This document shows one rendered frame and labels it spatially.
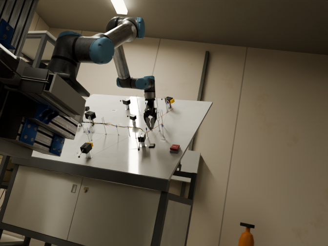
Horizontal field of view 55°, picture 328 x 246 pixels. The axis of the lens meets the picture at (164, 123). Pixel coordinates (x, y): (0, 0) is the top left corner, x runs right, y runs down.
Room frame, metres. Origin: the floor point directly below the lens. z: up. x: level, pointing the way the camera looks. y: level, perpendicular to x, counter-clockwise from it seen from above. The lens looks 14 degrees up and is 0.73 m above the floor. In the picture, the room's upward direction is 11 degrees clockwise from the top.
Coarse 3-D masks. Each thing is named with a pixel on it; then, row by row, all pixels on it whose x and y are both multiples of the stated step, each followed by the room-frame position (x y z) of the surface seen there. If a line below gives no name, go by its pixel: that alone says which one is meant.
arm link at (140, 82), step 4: (132, 80) 1.91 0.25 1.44; (136, 80) 1.90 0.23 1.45; (140, 80) 1.87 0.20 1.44; (144, 80) 1.86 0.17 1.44; (148, 80) 1.92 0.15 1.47; (132, 84) 1.92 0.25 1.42; (136, 84) 1.89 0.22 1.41; (140, 84) 1.88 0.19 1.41; (144, 84) 1.87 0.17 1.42; (148, 84) 1.90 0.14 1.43; (132, 88) 1.95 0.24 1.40; (136, 88) 1.94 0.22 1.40; (140, 88) 1.89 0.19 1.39; (144, 88) 1.90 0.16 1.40; (148, 88) 1.95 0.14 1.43
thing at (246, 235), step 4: (240, 224) 3.56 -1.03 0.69; (244, 224) 3.51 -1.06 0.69; (248, 224) 3.47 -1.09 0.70; (248, 228) 3.50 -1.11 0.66; (244, 232) 3.51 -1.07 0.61; (248, 232) 3.49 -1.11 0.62; (240, 236) 3.53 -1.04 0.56; (244, 236) 3.47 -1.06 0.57; (248, 236) 3.46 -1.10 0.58; (252, 236) 3.48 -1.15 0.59; (240, 240) 3.49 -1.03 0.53; (244, 240) 3.46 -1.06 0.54; (248, 240) 3.45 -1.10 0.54; (252, 240) 3.46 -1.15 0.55; (240, 244) 3.49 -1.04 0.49; (244, 244) 3.45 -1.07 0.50; (248, 244) 3.44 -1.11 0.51; (252, 244) 3.46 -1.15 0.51
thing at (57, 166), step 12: (48, 168) 2.15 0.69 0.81; (60, 168) 2.12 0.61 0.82; (72, 168) 2.08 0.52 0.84; (84, 168) 2.05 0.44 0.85; (96, 168) 2.01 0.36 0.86; (108, 180) 1.97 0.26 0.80; (120, 180) 1.94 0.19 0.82; (132, 180) 1.91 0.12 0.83; (144, 180) 1.88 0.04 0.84; (156, 180) 1.86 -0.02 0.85
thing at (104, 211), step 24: (96, 192) 2.05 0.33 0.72; (120, 192) 1.98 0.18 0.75; (144, 192) 1.92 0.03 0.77; (96, 216) 2.03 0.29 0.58; (120, 216) 1.97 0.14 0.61; (144, 216) 1.91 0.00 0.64; (72, 240) 2.08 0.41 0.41; (96, 240) 2.02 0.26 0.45; (120, 240) 1.96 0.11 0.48; (144, 240) 1.90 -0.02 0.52
